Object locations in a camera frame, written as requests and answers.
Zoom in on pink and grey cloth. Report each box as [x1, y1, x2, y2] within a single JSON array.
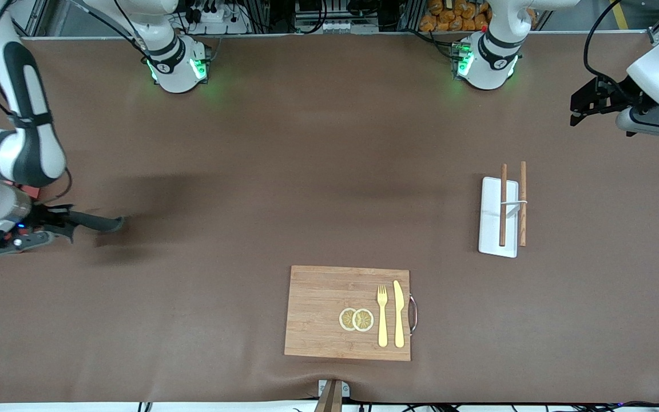
[[69, 211, 128, 234]]

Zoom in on pink plastic bin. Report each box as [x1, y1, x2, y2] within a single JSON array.
[[0, 182, 42, 256]]

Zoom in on wooden rack rod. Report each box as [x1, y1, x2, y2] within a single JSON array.
[[519, 161, 527, 247], [499, 164, 507, 247]]

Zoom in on white rack base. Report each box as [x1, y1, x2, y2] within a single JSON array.
[[478, 176, 520, 259]]

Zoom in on orange packets pile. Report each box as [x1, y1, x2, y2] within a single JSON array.
[[419, 0, 493, 33]]

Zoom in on white power strip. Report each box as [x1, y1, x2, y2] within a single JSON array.
[[184, 0, 251, 35]]

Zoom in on wooden cutting board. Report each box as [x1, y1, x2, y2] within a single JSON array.
[[284, 265, 412, 362]]

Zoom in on white socket bar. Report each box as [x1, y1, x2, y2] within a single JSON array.
[[296, 18, 366, 34]]

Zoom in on yellow plastic knife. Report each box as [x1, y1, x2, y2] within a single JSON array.
[[393, 280, 406, 348]]

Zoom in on yellow plastic fork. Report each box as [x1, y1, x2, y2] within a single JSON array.
[[376, 284, 389, 348]]

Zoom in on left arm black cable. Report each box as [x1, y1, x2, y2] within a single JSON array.
[[584, 0, 645, 106]]

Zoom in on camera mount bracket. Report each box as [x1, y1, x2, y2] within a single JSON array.
[[313, 379, 351, 412]]

